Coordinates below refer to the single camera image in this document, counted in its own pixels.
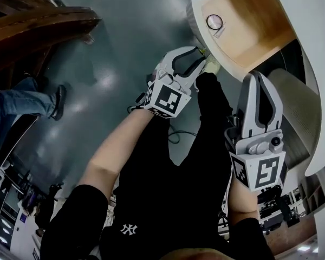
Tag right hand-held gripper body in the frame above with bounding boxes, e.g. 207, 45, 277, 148
224, 127, 288, 192

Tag person's pale yellow right shoe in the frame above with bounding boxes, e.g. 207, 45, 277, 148
202, 53, 222, 74

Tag large white wooden drawer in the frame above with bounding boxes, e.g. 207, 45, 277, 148
186, 0, 298, 81

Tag white curved desk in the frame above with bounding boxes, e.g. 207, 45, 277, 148
211, 0, 325, 177

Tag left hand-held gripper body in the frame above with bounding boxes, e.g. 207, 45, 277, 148
145, 63, 196, 119

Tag person's right forearm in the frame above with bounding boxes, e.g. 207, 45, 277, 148
229, 176, 261, 227

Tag black t-shirt with white logo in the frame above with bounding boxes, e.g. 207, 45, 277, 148
40, 155, 274, 260

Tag small round white disc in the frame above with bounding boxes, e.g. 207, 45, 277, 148
206, 14, 223, 30

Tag person's black trousers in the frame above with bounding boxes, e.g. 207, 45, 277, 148
175, 71, 234, 178

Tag grey shelf unit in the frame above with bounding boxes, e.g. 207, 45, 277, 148
297, 172, 325, 216

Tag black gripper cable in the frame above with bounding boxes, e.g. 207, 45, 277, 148
167, 123, 199, 145

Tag person's left forearm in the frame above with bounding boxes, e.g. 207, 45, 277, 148
85, 108, 158, 200

